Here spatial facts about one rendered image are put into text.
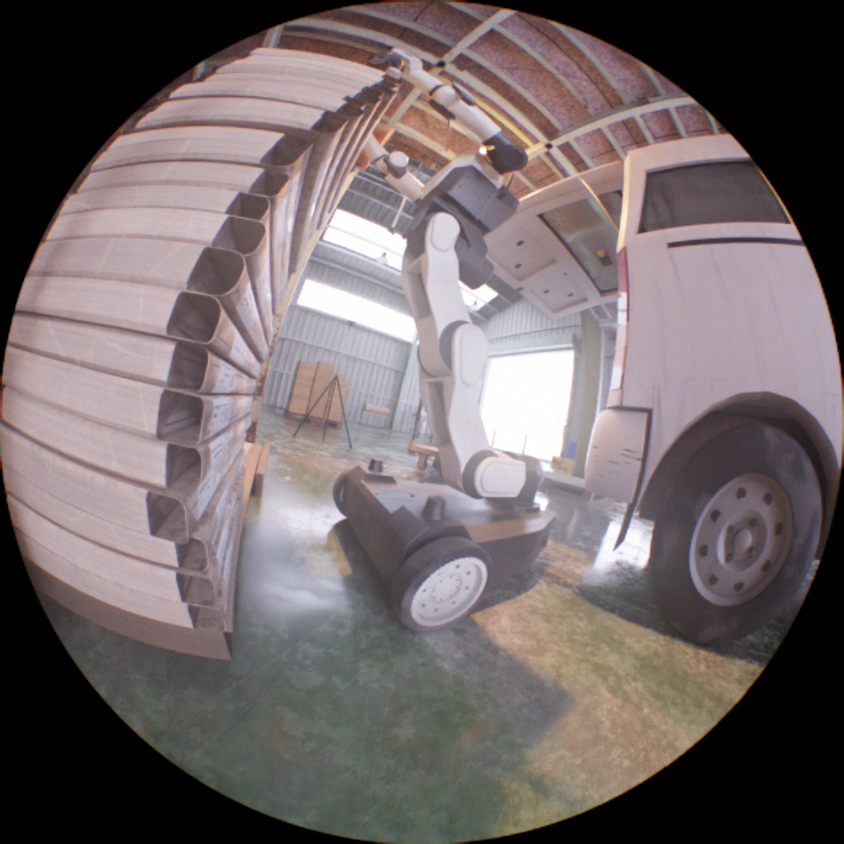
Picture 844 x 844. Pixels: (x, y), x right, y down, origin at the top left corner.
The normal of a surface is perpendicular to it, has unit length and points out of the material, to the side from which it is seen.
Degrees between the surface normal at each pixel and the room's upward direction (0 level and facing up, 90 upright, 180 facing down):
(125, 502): 90
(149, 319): 90
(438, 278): 109
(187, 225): 90
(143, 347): 90
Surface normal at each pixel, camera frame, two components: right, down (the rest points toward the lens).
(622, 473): -0.84, -0.11
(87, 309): 0.52, 0.10
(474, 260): 0.30, 0.44
